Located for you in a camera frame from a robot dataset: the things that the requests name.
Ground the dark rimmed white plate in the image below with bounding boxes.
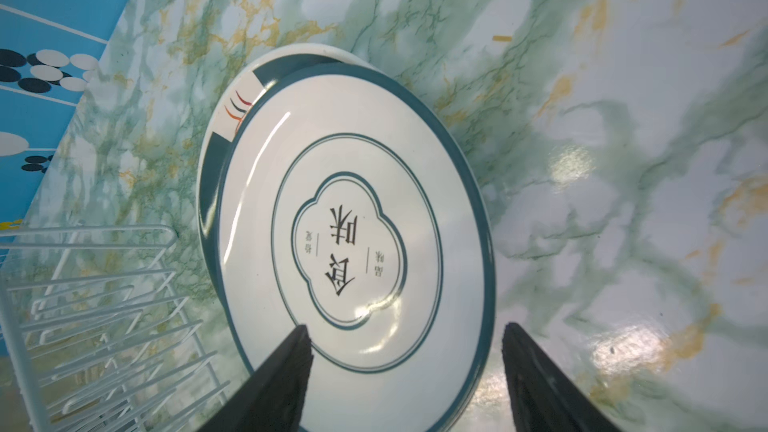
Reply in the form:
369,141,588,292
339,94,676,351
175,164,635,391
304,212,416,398
197,43,369,300

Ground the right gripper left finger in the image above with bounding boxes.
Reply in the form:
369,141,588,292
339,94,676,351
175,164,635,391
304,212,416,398
201,325,313,432

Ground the white wire dish rack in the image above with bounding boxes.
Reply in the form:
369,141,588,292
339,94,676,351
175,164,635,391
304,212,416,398
1,224,230,431

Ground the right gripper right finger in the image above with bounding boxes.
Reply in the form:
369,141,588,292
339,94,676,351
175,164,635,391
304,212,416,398
502,322,619,432

